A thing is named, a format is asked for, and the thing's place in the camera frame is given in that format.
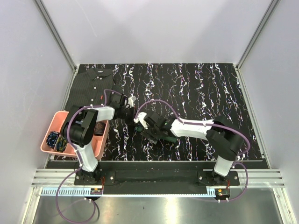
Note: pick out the green cloth napkin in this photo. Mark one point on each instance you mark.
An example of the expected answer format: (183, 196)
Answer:
(154, 135)

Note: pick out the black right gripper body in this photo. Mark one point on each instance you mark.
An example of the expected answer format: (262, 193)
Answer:
(153, 131)

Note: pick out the pink compartment tray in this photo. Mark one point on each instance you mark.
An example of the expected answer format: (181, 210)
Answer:
(98, 142)

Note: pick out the dark pinstriped shirt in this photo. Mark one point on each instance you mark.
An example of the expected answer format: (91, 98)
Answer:
(88, 87)

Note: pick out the dark brown rolled cloth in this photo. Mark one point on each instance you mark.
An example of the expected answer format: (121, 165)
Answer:
(99, 128)

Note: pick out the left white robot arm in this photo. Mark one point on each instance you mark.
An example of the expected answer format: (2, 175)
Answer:
(79, 125)

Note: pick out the yellow patterned rolled tie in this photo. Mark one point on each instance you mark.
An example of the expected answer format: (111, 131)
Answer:
(61, 144)

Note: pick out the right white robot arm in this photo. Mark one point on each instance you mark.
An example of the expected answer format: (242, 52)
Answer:
(219, 133)

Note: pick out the blue patterned rolled tie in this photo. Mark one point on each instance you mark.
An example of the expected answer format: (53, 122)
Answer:
(52, 139)

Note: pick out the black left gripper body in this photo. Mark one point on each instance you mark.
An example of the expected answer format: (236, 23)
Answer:
(128, 115)

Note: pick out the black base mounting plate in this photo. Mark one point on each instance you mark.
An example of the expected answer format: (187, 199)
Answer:
(154, 188)

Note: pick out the aluminium frame rail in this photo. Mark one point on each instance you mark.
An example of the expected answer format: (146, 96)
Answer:
(257, 178)

